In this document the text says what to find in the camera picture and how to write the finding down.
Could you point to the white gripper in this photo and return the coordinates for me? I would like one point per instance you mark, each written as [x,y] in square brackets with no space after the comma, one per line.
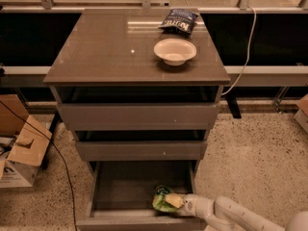
[192,205]

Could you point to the green rice chip bag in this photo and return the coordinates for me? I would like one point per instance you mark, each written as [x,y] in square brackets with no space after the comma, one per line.
[159,203]

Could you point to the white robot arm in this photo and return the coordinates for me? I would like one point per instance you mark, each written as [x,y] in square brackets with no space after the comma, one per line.
[223,214]

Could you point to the grey bottom drawer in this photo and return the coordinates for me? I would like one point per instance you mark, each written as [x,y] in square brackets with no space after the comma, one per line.
[122,195]

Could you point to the grey drawer cabinet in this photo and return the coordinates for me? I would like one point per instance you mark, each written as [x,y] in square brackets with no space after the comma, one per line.
[115,48]

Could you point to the grey top drawer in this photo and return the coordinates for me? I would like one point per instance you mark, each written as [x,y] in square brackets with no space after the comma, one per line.
[138,108]

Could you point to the blue chip bag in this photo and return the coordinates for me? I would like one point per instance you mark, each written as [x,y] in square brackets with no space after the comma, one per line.
[179,20]

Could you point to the white paper bowl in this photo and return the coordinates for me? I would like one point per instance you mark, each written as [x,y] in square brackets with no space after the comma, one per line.
[174,51]

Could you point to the cardboard box at right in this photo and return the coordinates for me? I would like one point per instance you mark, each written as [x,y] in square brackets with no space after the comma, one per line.
[301,115]

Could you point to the open cardboard box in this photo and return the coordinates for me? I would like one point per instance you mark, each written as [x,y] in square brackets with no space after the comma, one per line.
[24,141]

